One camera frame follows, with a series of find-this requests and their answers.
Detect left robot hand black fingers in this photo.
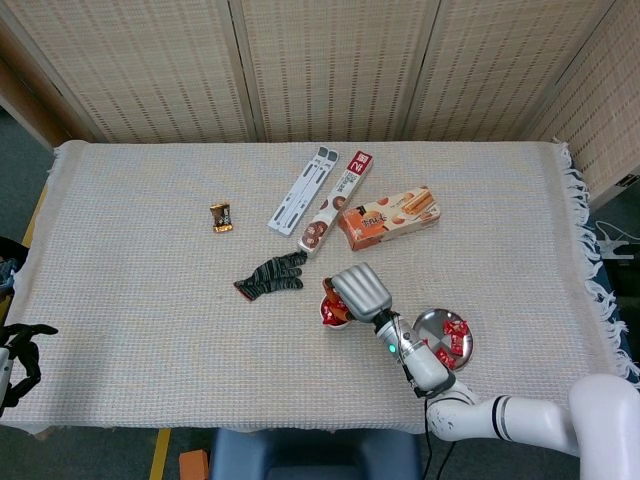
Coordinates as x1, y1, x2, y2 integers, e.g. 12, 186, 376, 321
0, 323, 60, 417

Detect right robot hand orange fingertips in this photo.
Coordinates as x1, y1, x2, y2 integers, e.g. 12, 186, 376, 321
321, 262, 394, 324

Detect white paper cup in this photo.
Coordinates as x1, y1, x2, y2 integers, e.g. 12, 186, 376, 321
319, 291, 355, 332

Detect metal bowl of red candies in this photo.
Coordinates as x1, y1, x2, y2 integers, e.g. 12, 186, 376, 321
412, 308, 475, 372

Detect orange wafer roll box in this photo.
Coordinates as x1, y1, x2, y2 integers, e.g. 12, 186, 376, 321
337, 184, 443, 252

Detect black grey knit glove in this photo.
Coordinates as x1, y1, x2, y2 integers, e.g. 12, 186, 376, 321
232, 252, 309, 303

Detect long white cookie box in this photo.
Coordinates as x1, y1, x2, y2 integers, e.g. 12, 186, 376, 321
297, 149, 376, 260

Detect white grey folding stand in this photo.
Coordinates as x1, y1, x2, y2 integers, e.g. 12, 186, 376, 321
266, 145, 340, 238

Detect person in dark clothes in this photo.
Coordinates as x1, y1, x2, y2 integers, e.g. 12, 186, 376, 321
0, 237, 26, 301

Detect brown gold snack packet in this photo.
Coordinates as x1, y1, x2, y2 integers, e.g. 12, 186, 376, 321
208, 202, 236, 235

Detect beige woven tablecloth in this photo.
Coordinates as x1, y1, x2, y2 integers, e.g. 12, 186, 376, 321
2, 138, 640, 437

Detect blue padded seat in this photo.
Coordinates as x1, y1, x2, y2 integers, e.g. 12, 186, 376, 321
209, 428, 422, 480

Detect orange block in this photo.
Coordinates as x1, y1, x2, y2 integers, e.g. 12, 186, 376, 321
179, 449, 210, 480

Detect bamboo folding screen panel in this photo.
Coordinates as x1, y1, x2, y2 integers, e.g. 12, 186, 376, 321
0, 0, 261, 146
402, 0, 621, 144
522, 0, 640, 211
227, 0, 444, 144
0, 19, 104, 151

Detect black floor cable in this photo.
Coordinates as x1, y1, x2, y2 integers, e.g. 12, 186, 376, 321
423, 399, 457, 480

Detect white plastic bracket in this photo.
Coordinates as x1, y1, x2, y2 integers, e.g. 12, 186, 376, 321
594, 219, 640, 261

